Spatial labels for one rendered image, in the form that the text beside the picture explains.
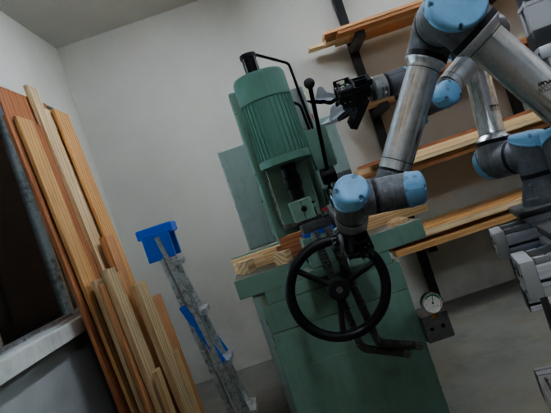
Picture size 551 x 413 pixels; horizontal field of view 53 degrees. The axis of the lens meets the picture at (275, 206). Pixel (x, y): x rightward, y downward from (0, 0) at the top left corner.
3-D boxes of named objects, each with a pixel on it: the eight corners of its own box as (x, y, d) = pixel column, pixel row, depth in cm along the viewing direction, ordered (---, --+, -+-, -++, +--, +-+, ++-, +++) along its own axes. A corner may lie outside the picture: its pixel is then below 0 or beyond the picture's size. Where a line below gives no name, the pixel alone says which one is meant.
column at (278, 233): (289, 281, 202) (225, 93, 202) (285, 274, 224) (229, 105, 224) (347, 261, 203) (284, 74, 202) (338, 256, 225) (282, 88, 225)
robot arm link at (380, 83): (381, 89, 180) (391, 102, 174) (368, 93, 179) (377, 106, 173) (380, 69, 174) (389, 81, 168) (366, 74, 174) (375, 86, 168)
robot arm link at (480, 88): (508, 176, 178) (469, 14, 181) (474, 184, 192) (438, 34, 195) (534, 170, 184) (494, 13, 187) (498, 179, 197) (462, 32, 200)
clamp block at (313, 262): (311, 270, 158) (300, 240, 158) (307, 265, 172) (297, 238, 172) (359, 253, 159) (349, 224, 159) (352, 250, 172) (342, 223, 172)
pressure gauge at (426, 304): (428, 323, 162) (419, 296, 162) (424, 319, 166) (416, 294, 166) (448, 315, 162) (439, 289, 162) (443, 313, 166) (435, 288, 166)
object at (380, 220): (266, 265, 183) (262, 253, 183) (266, 264, 185) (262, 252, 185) (429, 210, 184) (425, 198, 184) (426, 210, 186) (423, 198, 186)
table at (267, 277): (238, 306, 157) (230, 286, 157) (241, 290, 188) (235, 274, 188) (438, 238, 159) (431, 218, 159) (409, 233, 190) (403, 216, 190)
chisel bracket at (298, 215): (298, 228, 179) (289, 203, 179) (294, 226, 193) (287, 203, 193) (319, 220, 179) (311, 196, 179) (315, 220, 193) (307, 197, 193)
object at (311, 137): (316, 170, 202) (303, 131, 201) (314, 172, 211) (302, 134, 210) (339, 163, 202) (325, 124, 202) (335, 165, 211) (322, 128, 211)
